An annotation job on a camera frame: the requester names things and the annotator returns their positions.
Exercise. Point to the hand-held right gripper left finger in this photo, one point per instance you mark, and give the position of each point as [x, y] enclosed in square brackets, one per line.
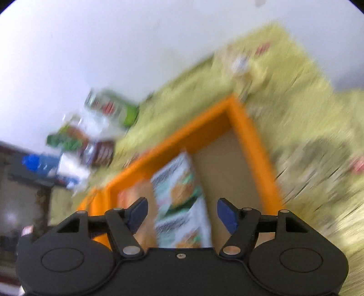
[139, 213]

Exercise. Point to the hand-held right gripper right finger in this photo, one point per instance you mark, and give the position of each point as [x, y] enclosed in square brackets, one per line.
[227, 216]

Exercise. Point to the orange box tray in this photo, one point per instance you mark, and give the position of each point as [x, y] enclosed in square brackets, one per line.
[221, 159]

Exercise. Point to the yellow clear snack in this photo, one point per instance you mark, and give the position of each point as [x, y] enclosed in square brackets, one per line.
[244, 68]

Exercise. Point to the purple lid snack can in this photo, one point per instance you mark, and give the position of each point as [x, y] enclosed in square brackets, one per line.
[99, 155]

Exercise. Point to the clear plastic bag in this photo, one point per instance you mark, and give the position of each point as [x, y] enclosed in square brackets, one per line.
[91, 125]

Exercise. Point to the green snack bag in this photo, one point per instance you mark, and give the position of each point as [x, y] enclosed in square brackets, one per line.
[65, 138]

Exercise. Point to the green white beer can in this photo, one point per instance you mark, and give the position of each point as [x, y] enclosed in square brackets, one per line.
[113, 108]

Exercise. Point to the blue water bottle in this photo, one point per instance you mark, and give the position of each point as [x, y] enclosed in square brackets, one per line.
[37, 163]

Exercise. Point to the black rack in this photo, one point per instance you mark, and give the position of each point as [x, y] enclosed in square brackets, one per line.
[22, 185]

